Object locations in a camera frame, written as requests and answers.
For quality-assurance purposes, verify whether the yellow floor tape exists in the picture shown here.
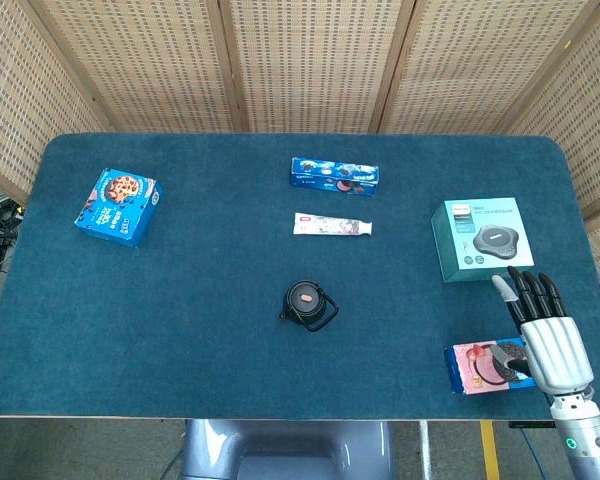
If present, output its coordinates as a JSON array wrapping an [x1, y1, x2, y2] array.
[[480, 419, 502, 480]]

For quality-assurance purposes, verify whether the teal speakerphone box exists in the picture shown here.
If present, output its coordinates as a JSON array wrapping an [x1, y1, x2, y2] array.
[[430, 197, 535, 284]]

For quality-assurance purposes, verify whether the white toothpaste tube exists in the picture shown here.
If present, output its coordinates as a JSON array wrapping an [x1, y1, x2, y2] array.
[[293, 212, 374, 237]]

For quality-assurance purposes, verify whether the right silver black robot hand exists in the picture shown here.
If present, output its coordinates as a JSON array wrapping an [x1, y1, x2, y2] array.
[[491, 265, 596, 399]]

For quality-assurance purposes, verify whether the blue table mat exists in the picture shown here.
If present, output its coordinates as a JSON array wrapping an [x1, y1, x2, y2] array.
[[0, 131, 600, 420]]

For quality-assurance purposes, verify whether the long blue cookie box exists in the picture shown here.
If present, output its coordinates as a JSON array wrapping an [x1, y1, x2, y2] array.
[[289, 156, 381, 198]]

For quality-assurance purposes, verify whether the pink blue sandwich cookie box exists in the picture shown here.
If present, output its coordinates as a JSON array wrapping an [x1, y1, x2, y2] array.
[[444, 340, 537, 397]]

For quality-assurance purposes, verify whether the blue chocolate chip cookie box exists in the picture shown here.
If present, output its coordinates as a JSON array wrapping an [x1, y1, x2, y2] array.
[[74, 167, 165, 249]]

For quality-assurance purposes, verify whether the grey robot torso base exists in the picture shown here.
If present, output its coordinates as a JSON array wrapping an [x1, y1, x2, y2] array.
[[179, 418, 396, 480]]

